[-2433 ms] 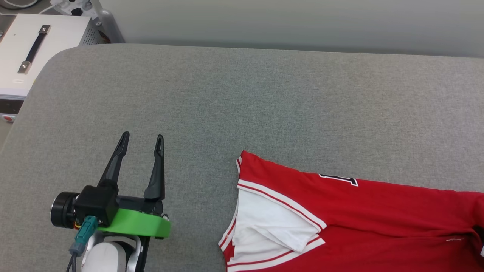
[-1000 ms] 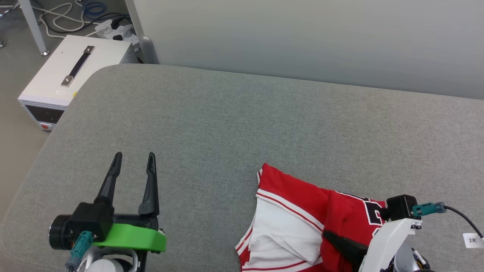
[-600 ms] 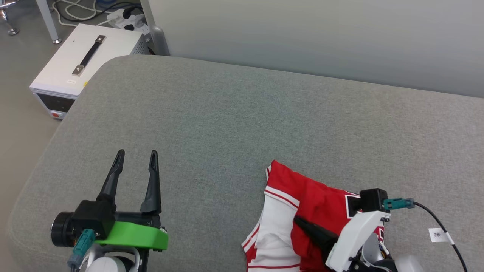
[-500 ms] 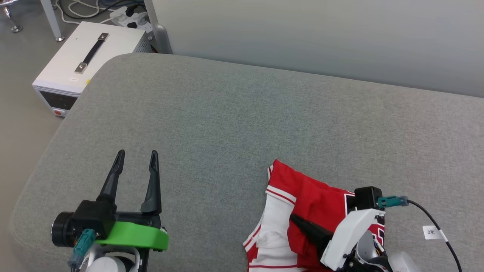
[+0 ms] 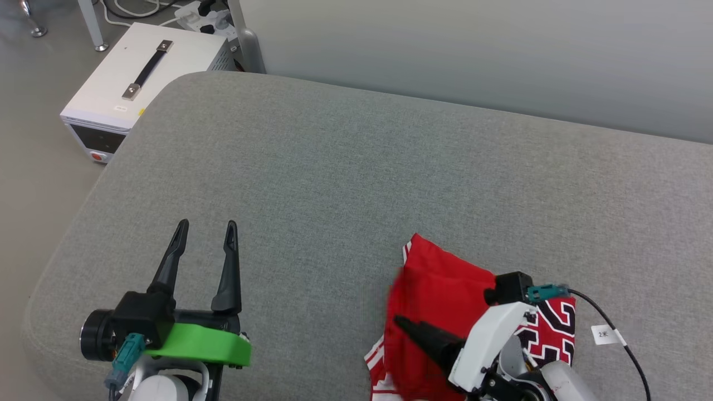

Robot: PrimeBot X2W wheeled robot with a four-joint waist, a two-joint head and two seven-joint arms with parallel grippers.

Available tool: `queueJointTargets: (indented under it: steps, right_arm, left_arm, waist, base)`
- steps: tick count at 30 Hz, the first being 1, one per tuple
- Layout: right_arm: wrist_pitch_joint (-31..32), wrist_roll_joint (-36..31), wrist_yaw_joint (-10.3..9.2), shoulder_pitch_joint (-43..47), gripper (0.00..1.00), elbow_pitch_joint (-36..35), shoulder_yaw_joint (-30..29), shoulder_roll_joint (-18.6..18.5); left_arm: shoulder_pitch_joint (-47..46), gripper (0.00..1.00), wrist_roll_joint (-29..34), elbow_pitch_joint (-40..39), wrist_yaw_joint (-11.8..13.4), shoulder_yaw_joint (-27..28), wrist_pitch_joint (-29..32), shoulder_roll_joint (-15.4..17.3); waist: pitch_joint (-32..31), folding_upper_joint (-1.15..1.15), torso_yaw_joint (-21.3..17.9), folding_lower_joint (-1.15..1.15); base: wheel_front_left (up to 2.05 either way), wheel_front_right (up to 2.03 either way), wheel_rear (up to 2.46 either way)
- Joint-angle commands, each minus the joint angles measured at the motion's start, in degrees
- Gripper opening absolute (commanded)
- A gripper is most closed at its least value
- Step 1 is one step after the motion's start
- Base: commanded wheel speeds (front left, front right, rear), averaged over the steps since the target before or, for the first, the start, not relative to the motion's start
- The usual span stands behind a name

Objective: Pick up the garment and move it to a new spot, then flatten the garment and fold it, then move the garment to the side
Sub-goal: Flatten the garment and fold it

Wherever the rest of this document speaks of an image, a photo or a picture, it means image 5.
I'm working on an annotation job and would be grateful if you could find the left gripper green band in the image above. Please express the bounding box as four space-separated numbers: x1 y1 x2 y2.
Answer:
145 219 253 368

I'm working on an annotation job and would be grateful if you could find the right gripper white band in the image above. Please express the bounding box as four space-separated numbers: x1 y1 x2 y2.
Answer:
394 301 539 394

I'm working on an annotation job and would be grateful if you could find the red basketball jersey number 23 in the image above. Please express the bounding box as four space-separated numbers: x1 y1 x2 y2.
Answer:
365 233 577 401

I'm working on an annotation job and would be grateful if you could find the white power supply box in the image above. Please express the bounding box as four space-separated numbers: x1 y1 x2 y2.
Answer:
60 22 231 164

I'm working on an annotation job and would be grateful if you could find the white power strip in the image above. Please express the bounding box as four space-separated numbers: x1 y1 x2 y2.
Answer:
175 0 232 37

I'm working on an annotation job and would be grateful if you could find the white table leg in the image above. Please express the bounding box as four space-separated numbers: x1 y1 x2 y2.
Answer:
76 0 110 52

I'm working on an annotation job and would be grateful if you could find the chrome stool base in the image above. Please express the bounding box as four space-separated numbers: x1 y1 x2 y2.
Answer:
19 0 48 38

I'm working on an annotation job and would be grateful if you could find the teal left cable connector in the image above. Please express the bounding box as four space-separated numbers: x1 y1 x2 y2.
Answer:
104 332 147 389

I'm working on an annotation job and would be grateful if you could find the teal cable connector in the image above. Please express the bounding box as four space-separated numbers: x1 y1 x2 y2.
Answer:
104 332 147 389
526 283 570 305

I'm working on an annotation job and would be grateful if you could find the teal right cable connector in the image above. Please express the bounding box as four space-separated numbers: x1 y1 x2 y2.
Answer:
526 283 570 305

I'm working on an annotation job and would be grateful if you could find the white cable label tag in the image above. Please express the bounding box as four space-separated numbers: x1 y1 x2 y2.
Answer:
591 324 628 346

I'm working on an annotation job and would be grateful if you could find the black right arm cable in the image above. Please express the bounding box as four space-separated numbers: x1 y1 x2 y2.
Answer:
567 288 652 401

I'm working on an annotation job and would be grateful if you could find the grey metal frame post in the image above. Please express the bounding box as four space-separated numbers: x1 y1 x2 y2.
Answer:
227 0 267 75

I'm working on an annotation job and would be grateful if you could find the white floor cable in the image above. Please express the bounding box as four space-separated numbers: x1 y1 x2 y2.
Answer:
100 0 187 28

